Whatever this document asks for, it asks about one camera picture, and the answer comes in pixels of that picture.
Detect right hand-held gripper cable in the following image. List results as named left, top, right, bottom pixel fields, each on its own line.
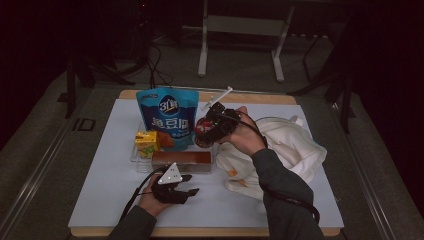
left=233, top=110, right=321, bottom=225

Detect clear plastic container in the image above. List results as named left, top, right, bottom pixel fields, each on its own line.
left=129, top=120, right=215, bottom=175

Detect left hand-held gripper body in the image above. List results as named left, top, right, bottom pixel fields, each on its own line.
left=150, top=162, right=190, bottom=205

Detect person's right hand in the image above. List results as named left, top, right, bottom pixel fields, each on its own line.
left=219, top=105, right=268, bottom=157

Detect black metal stand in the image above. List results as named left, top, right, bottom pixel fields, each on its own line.
left=64, top=56, right=136, bottom=120
left=288, top=19, right=356, bottom=135

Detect yellow drink carton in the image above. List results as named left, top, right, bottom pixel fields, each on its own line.
left=134, top=130, right=161, bottom=160

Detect metal floor rail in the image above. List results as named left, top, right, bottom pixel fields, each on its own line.
left=336, top=99, right=398, bottom=240
left=0, top=114, right=78, bottom=236

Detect white table mat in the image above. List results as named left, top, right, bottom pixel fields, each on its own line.
left=68, top=98, right=345, bottom=230

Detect brown rectangular box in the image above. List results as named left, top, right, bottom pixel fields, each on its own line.
left=151, top=150, right=214, bottom=175

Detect white printed tote bag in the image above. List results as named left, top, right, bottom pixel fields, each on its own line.
left=215, top=114, right=329, bottom=201

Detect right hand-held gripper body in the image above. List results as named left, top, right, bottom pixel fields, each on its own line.
left=201, top=86, right=241, bottom=143

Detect white metal stand frame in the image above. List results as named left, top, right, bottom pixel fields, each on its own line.
left=181, top=0, right=296, bottom=83

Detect hand-held gripper cable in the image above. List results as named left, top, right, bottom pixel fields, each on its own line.
left=233, top=110, right=321, bottom=225
left=119, top=166, right=168, bottom=231

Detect person's left hand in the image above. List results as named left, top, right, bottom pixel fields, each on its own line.
left=137, top=174, right=175, bottom=218

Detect blue snack pouch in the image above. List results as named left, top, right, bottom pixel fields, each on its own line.
left=135, top=87, right=200, bottom=152

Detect left hand-held gripper cable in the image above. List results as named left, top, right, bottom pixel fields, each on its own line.
left=119, top=166, right=168, bottom=231

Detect black floor plate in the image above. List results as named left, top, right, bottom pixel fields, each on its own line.
left=72, top=117, right=97, bottom=132

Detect black floor cables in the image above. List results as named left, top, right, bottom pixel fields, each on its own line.
left=145, top=43, right=175, bottom=92

